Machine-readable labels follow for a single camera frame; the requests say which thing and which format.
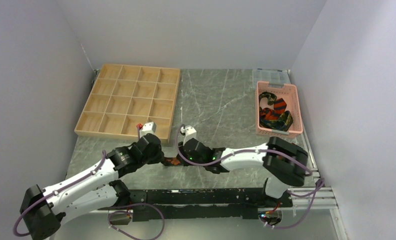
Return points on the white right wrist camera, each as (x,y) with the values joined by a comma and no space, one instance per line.
(188,132)

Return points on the clear plastic organizer box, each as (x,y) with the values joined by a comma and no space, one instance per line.
(270,75)

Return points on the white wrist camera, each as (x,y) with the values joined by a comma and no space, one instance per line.
(188,132)
(147,128)

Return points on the pink perforated plastic basket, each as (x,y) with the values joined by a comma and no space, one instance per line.
(289,93)

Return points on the aluminium frame rail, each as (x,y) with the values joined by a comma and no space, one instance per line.
(317,200)

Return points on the black tie orange flowers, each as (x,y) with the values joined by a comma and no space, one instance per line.
(171,161)

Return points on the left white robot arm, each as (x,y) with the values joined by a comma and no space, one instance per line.
(45,210)

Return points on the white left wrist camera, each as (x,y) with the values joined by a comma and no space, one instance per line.
(147,128)

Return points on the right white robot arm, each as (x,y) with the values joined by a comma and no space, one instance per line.
(286,162)

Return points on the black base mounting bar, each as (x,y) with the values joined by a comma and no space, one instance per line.
(246,203)

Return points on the red striped tie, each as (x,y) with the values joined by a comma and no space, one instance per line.
(275,117)

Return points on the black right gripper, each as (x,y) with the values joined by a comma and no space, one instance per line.
(180,145)

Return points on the wooden compartment tray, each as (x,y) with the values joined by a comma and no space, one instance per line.
(124,96)

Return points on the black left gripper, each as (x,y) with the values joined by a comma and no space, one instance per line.
(157,158)

